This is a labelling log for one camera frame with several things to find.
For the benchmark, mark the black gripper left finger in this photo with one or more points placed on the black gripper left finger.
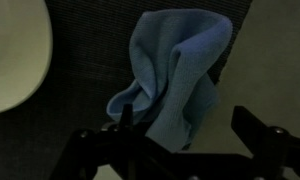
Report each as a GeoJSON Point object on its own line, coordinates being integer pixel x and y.
{"type": "Point", "coordinates": [131, 156]}

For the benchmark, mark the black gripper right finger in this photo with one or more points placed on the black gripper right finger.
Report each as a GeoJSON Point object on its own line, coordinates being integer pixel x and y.
{"type": "Point", "coordinates": [273, 147]}

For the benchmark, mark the blue microfibre towel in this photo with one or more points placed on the blue microfibre towel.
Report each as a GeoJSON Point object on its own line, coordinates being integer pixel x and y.
{"type": "Point", "coordinates": [171, 52]}

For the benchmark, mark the large white plate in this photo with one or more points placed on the large white plate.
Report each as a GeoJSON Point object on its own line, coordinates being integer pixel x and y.
{"type": "Point", "coordinates": [25, 49]}

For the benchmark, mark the dark grey placemat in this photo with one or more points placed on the dark grey placemat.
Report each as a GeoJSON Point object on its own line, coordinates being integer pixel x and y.
{"type": "Point", "coordinates": [89, 65]}

